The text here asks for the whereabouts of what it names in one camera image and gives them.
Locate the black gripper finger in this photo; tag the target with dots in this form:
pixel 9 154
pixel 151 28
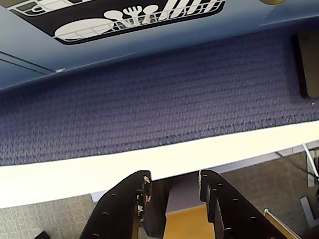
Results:
pixel 231 214
pixel 117 214

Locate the yellow board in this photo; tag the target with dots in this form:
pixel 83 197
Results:
pixel 189 224

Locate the small black object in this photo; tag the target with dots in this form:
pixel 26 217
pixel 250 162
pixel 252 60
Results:
pixel 42 235

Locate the blue woven mat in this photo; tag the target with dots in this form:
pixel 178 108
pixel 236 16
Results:
pixel 154 107

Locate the dark brown block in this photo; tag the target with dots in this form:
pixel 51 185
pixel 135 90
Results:
pixel 309 64

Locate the black white dishwasher sticker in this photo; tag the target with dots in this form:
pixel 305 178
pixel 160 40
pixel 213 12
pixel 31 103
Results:
pixel 99 27

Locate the grey metal bracket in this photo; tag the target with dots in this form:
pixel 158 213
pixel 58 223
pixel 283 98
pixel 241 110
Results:
pixel 309 211

